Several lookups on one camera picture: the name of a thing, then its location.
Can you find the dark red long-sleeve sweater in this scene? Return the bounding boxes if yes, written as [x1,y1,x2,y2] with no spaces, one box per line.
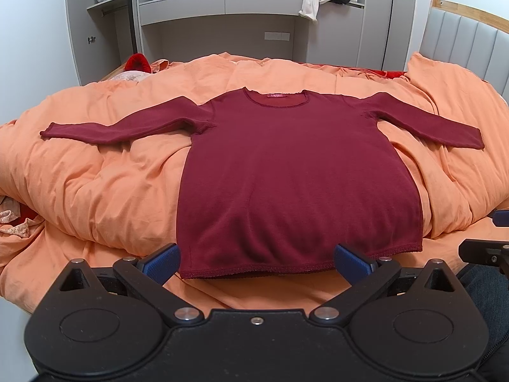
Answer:
[41,88,484,279]

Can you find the orange duvet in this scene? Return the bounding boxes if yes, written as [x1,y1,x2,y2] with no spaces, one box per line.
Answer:
[1,53,508,311]

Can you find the floral patterned fabric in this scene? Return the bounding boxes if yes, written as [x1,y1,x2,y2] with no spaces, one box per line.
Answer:
[1,196,42,238]

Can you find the red bed sheet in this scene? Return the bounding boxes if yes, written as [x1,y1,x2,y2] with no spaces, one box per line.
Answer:
[357,68,406,80]

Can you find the red plush item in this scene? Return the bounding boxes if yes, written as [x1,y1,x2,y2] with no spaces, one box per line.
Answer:
[123,53,152,73]

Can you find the grey padded headboard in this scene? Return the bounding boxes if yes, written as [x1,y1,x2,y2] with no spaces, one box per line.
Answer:
[419,0,509,99]

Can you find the grey window bench desk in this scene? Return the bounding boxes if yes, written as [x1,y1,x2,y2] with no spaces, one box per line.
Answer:
[132,0,416,71]

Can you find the grey wardrobe cabinet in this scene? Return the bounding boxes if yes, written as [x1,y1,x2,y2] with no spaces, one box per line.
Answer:
[66,0,134,85]

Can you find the white cloth hanging off sill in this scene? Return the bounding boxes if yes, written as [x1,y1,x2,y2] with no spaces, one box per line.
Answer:
[298,0,333,22]

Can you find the white wall socket plate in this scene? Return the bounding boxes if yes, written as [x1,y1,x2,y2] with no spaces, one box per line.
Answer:
[264,31,291,41]

